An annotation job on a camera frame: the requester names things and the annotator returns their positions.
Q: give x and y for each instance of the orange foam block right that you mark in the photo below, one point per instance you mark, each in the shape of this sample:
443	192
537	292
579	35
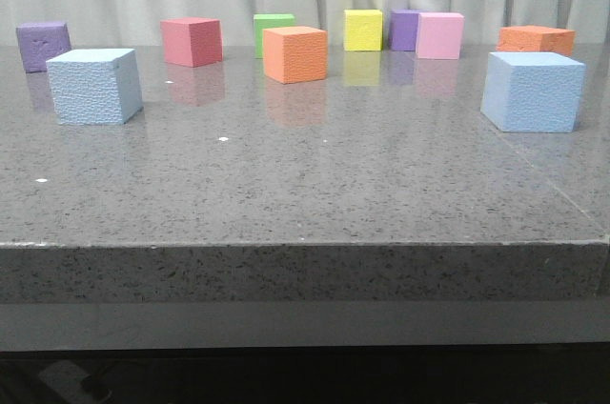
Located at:
536	38

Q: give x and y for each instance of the red foam block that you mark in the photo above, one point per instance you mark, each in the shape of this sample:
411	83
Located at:
192	41

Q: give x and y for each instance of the pink foam block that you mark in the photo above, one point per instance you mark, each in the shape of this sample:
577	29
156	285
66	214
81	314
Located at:
439	35

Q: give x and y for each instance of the orange foam block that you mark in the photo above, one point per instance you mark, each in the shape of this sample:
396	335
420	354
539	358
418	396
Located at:
536	38
295	54

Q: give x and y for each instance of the yellow foam block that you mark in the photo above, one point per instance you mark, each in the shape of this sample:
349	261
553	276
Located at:
363	30

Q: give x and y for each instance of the purple foam block left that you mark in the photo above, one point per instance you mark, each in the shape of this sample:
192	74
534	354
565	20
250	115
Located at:
40	41

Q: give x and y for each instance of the orange foam block centre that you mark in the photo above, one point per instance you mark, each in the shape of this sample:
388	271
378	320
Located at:
295	54

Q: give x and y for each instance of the green foam block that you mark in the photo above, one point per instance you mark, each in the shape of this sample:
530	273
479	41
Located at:
264	21

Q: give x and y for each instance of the purple foam block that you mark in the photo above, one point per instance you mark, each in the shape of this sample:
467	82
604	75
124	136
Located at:
40	41
403	30

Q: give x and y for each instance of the purple foam block right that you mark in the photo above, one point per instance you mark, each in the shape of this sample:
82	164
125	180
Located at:
403	30

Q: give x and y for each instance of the blue foam block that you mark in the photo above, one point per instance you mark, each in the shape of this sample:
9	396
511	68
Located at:
532	91
95	86

